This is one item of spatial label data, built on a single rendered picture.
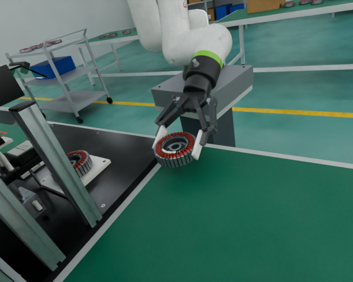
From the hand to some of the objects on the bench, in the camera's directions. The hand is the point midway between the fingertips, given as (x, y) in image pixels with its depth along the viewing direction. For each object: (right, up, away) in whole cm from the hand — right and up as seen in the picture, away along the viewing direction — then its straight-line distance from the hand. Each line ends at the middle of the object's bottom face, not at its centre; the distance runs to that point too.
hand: (176, 147), depth 60 cm
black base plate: (-40, -9, +14) cm, 43 cm away
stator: (-30, -7, +7) cm, 31 cm away
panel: (-52, -21, -3) cm, 56 cm away
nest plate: (-29, -8, +8) cm, 31 cm away
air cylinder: (-36, -16, -2) cm, 40 cm away
